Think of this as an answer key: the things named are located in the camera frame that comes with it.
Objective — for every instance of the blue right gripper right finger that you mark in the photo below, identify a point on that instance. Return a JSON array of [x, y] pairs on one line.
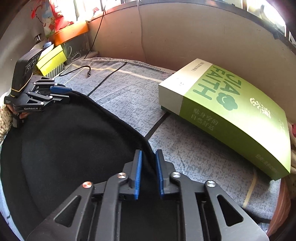
[[164, 170]]

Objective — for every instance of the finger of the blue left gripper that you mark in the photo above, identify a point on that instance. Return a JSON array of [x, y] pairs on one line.
[[59, 96], [59, 89]]

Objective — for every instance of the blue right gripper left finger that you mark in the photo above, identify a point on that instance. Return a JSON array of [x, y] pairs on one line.
[[135, 174]]

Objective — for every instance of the black pants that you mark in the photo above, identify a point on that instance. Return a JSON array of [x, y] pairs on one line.
[[55, 151]]

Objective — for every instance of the floral sleeve left forearm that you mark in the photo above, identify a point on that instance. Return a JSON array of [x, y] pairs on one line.
[[6, 120]]

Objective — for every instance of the left hand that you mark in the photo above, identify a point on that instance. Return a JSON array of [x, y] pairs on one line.
[[21, 115]]

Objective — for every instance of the grey chevron pattern box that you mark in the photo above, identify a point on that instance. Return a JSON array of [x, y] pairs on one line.
[[56, 71]]

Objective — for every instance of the yellow green box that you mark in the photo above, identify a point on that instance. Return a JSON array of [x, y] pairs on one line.
[[51, 59]]

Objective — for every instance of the orange box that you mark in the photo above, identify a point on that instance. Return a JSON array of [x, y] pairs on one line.
[[68, 33]]

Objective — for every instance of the colourful gift bag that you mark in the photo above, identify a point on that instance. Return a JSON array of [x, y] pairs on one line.
[[54, 15]]

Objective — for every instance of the green white flat box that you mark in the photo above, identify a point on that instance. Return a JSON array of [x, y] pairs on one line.
[[233, 111]]

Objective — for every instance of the black camera unit left gripper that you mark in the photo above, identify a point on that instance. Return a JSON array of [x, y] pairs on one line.
[[24, 70]]

